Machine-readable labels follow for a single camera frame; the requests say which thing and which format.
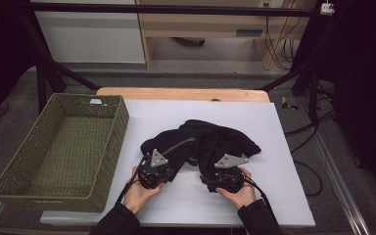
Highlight white foam board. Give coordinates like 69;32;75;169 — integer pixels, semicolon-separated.
39;99;316;228

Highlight right hand-held gripper cable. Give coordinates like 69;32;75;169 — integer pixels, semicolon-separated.
241;175;273;213

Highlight black curtain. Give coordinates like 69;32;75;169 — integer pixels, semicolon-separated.
319;0;376;200
0;0;38;131

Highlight person's left hand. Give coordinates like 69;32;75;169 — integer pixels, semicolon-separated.
122;165;165;215

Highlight white cabinet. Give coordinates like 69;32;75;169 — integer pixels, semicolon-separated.
32;0;146;65

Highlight looped black floor cable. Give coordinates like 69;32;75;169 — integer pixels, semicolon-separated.
293;160;324;198

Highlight black knit sweater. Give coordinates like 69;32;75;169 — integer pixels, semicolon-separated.
140;118;262;184

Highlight wooden shelf frame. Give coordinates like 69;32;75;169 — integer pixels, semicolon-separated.
136;0;317;71

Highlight black floor cables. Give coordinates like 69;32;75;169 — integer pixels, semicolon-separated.
283;109;337;155

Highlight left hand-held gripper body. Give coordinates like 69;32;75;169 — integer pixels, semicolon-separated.
137;148;175;190

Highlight hanging black cables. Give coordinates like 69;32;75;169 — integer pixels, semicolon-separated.
263;14;300;71

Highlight light wooden table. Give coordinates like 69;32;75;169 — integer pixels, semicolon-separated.
96;86;271;103

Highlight green woven basket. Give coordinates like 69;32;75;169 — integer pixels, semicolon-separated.
0;93;130;213

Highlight small white camera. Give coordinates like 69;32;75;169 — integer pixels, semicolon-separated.
319;2;336;16

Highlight black metal frame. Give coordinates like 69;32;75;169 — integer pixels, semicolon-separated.
16;1;341;126

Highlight person's right hand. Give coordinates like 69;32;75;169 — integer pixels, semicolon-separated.
215;166;258;211

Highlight yellow and black tape piece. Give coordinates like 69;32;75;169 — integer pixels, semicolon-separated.
280;96;300;112

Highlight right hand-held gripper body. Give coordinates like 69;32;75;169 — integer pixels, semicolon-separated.
199;154;250;194

